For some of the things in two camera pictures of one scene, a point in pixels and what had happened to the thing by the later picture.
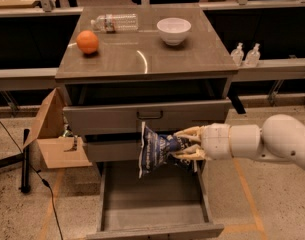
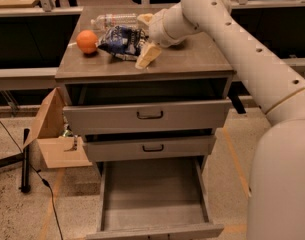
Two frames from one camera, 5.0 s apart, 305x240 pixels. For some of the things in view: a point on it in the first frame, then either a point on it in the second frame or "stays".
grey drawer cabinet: [122, 66] stays
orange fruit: [87, 42] stays
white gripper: [216, 140] to [157, 29]
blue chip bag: [158, 150] to [125, 43]
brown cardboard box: [56, 150] stays
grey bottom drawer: [164, 205] stays
